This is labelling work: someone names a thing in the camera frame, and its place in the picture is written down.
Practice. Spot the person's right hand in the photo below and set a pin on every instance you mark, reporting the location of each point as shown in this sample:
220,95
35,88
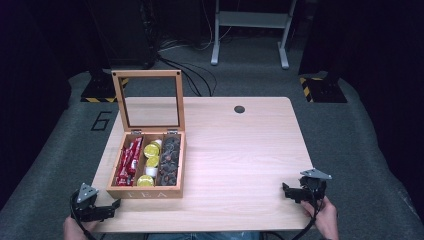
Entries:
327,220

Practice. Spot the wooden tea box with lid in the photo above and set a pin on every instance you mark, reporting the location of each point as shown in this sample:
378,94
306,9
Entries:
146,193

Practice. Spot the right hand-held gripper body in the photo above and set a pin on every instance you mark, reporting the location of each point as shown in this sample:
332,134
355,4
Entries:
314,186

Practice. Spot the black cabinet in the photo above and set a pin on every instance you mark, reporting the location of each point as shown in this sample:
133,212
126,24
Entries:
121,33

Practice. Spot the dark brown packets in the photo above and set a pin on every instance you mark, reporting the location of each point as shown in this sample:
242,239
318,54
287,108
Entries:
169,160

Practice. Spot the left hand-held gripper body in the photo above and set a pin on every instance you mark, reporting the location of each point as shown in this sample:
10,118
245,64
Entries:
86,196

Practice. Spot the person's left hand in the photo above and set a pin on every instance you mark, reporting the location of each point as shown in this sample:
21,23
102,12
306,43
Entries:
75,231

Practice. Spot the white metal stand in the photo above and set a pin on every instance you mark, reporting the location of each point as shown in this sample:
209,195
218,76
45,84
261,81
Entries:
251,19

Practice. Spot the black striped stand base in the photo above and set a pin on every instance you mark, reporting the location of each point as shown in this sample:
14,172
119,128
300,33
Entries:
325,90
98,88

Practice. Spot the red sachet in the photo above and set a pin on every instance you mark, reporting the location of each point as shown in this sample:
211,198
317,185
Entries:
135,154
122,173

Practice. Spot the yellow-lidded white cup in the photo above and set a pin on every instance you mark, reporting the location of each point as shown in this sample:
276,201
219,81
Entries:
158,142
145,181
151,151
151,171
153,162

